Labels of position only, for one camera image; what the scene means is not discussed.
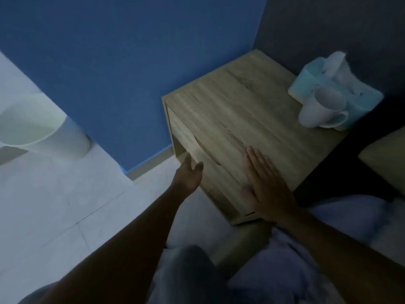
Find wooden cabinet drawer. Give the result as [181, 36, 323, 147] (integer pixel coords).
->
[167, 106, 254, 223]

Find yellow pillow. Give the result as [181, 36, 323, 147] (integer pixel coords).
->
[358, 126, 405, 196]

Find person's light trousers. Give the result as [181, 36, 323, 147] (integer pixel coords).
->
[17, 245, 231, 304]

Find person's right hand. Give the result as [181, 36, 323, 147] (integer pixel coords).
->
[242, 146, 298, 223]

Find person's left hand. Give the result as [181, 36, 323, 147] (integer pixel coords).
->
[171, 153, 204, 198]

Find white ceramic mug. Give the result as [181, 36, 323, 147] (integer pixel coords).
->
[298, 86, 349, 129]

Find wooden bedside cabinet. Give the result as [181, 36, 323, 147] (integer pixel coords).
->
[162, 49, 350, 226]

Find white tissue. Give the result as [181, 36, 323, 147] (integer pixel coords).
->
[322, 51, 364, 92]

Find light blue tissue box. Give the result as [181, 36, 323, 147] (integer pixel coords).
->
[288, 57, 384, 132]

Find person's right forearm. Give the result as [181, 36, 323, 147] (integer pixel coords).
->
[278, 207, 405, 304]

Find person's left forearm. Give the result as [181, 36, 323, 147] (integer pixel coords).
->
[39, 185, 187, 304]

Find white waste bin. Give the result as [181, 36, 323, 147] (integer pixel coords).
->
[0, 92, 92, 160]

